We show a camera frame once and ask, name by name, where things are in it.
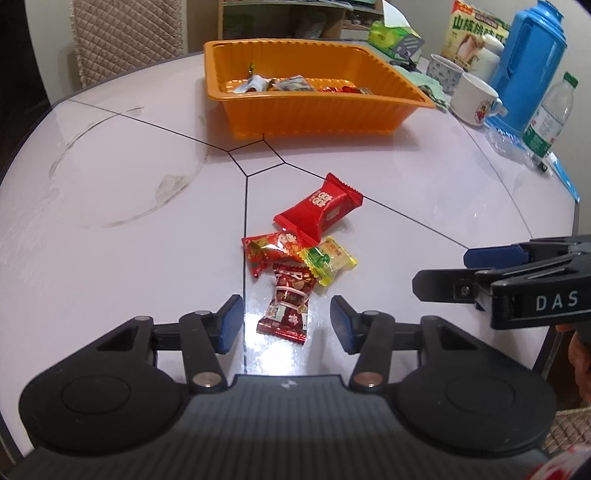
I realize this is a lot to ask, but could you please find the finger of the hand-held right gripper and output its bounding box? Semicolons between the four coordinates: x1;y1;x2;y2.
412;268;493;308
464;234;591;269

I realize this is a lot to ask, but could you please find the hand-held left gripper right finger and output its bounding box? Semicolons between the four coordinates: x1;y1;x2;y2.
331;295;472;393

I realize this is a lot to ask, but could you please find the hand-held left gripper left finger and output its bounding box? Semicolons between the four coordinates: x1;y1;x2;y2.
96;294;245;394

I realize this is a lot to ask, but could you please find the dark red candy packet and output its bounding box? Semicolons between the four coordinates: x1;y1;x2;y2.
256;263;318;346

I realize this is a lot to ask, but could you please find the yellow candy packet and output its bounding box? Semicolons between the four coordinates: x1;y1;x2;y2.
299;235;358;287

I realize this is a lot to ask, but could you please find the red and green candy packet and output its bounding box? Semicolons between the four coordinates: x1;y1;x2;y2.
241;231;306;279

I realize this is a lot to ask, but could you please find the large red snack packet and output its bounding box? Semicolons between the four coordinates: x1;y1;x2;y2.
273;172;365;247

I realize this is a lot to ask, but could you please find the orange plastic tray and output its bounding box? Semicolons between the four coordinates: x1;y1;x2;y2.
204;39;437;140

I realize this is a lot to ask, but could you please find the silver snack packet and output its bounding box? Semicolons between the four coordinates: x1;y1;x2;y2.
232;73;271;94

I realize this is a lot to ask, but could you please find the clear dark snack packet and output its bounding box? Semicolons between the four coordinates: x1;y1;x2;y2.
271;75;314;92

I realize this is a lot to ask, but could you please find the person's right hand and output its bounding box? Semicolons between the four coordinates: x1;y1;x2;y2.
556;323;591;403

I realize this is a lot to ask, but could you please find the flat blue-edged packet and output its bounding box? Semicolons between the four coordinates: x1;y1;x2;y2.
538;152;581;204

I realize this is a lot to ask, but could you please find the clear plastic wrapper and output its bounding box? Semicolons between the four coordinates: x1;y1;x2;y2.
485;126;537;163

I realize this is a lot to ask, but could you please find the chair with beige quilted cover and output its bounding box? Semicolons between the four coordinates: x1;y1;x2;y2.
71;0;191;89
542;405;591;459

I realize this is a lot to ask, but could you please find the water bottle with green label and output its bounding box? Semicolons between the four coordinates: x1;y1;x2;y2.
522;71;581;161

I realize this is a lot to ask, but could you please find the white mug with print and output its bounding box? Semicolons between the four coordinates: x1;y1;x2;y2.
450;73;503;127

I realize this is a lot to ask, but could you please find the red patterned clothing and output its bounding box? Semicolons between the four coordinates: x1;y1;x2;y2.
525;449;591;480

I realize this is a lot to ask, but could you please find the green cloth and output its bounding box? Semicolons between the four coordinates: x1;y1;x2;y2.
394;62;450;112

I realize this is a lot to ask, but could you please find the patterned grey mug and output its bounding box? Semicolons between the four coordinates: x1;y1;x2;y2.
425;54;465;96

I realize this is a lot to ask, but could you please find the blue thermos jug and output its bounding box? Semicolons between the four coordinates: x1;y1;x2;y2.
485;0;567;136

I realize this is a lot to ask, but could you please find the white lidded jar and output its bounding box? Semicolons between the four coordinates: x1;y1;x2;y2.
470;34;507;82

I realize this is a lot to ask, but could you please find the grey phone stand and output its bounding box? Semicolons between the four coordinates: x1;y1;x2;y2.
388;34;426;66

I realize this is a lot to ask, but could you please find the cream and red snack box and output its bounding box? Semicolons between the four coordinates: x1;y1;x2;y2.
440;0;511;66

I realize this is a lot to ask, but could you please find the green tissue pack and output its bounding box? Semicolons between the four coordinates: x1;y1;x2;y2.
368;0;424;52

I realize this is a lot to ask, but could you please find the wooden shelf unit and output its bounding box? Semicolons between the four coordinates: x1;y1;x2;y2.
217;0;387;41

